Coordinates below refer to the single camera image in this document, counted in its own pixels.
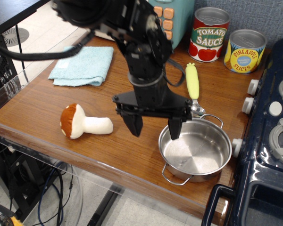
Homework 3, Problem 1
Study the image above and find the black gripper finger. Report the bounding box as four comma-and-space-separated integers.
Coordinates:
168, 117, 183, 140
121, 113, 143, 137

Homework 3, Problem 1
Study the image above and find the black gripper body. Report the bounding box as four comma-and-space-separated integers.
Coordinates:
112, 75, 192, 121

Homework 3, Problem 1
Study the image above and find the stainless steel pot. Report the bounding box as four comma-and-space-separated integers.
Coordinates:
158, 114, 232, 186

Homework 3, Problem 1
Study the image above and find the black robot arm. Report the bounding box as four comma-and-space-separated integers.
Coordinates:
54, 0, 192, 140

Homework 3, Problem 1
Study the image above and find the white stove knob bottom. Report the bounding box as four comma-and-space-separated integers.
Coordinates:
232, 138, 243, 158

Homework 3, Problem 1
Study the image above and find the white stove knob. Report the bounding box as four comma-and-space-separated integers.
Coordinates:
247, 79, 259, 96
232, 138, 243, 158
242, 97, 254, 114

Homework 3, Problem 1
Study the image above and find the plush brown white mushroom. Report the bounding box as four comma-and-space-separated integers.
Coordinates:
60, 104, 114, 139

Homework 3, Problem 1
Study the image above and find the light blue folded cloth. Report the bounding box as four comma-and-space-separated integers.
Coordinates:
48, 47, 114, 87

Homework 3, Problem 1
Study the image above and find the white stove knob middle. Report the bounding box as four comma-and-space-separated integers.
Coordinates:
242, 97, 254, 114

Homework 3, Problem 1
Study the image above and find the teal cream toy microwave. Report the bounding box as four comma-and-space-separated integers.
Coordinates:
94, 0, 195, 49

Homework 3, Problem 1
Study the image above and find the white stove knob top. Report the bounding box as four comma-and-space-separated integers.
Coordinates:
247, 79, 259, 96

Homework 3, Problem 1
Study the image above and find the tomato sauce can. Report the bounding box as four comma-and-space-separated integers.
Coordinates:
189, 7, 230, 62

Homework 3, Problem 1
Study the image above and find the pineapple slices can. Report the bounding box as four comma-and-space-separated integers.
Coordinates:
224, 29, 267, 74

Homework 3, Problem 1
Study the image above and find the dark blue toy stove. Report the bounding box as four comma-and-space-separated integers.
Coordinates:
202, 39, 283, 226

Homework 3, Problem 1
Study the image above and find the black side desk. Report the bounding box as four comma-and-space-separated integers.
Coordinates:
0, 0, 52, 40

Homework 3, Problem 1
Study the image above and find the spoon with yellow-green handle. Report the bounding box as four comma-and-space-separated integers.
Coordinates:
185, 63, 206, 117

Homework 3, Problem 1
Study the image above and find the blue floor cable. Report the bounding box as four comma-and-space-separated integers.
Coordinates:
37, 162, 64, 226

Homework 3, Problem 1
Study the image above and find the black floor cable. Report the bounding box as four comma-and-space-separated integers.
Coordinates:
33, 164, 74, 226

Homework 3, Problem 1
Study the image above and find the black metal table frame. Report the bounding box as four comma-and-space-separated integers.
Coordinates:
0, 144, 55, 221

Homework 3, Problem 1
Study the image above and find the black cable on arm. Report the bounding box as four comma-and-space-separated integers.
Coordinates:
0, 30, 187, 87

